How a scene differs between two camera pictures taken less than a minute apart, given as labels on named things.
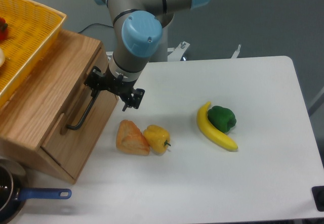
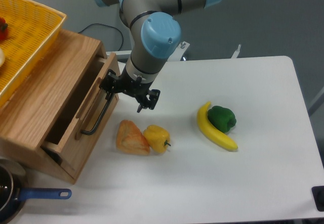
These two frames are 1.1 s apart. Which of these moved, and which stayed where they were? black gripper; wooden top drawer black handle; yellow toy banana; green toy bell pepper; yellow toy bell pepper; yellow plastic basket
Moved: wooden top drawer black handle; black gripper
Stayed: green toy bell pepper; yellow toy bell pepper; yellow toy banana; yellow plastic basket
